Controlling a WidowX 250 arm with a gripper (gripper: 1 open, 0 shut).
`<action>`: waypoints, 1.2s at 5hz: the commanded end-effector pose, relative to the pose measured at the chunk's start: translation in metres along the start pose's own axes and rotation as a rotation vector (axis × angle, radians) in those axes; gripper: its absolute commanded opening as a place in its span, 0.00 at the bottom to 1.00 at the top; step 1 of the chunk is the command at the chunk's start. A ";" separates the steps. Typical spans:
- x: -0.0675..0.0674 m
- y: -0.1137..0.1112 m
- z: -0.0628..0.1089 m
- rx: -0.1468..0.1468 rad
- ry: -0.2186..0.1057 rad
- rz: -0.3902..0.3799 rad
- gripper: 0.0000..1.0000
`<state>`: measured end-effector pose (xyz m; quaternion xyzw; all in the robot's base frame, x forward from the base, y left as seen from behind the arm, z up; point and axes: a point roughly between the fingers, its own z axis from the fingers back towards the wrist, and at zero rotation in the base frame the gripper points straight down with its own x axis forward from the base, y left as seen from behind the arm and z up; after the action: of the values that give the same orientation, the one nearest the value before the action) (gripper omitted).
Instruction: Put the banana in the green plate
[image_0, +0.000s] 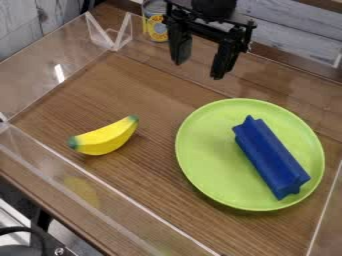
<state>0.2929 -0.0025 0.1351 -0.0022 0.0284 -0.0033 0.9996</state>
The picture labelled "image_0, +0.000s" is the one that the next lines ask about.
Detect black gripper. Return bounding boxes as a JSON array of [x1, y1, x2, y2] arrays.
[[165, 0, 257, 80]]

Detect yellow toy banana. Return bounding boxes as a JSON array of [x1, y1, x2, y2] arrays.
[[68, 115, 139, 156]]

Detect green plate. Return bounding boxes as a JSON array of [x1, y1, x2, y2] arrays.
[[175, 98, 326, 212]]

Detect yellow labelled tin can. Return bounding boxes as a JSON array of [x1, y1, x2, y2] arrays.
[[142, 0, 169, 42]]

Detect blue star-shaped block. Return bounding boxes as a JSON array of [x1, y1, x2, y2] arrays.
[[233, 115, 312, 200]]

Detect clear acrylic enclosure wall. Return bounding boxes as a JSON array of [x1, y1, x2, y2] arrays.
[[0, 7, 342, 256]]

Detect black metal table frame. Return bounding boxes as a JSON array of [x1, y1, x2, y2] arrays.
[[31, 209, 78, 256]]

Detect black cable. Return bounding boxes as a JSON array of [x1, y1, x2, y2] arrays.
[[0, 226, 48, 256]]

